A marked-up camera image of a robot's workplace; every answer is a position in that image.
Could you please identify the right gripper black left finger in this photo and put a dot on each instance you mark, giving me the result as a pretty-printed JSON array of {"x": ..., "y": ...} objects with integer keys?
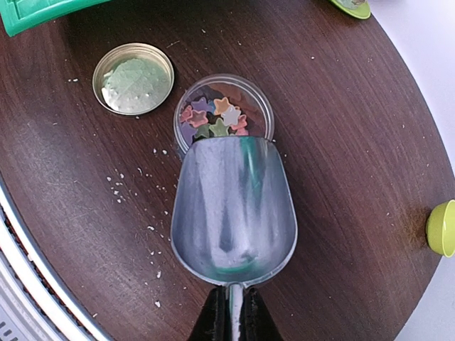
[{"x": 212, "y": 323}]

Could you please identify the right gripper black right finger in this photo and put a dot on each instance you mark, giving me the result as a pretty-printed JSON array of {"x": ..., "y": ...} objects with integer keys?
[{"x": 256, "y": 322}]

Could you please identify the silver metal scoop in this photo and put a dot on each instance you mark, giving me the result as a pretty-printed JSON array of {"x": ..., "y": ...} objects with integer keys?
[{"x": 233, "y": 223}]

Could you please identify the clear plastic round container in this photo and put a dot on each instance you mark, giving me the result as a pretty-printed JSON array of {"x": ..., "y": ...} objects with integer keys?
[{"x": 222, "y": 105}]

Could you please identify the green candy bin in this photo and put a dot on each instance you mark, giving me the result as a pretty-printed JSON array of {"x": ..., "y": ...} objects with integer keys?
[{"x": 20, "y": 15}]

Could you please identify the lime green bowl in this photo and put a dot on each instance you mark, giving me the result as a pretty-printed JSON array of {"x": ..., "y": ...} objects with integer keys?
[{"x": 440, "y": 229}]

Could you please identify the gold round lid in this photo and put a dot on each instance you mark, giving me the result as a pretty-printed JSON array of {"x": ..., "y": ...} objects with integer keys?
[{"x": 133, "y": 79}]

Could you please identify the green saucer plate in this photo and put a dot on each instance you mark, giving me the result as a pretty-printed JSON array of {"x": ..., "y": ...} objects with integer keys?
[{"x": 359, "y": 9}]

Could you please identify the front aluminium rail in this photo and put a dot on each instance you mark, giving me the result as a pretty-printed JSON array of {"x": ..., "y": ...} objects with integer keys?
[{"x": 35, "y": 303}]

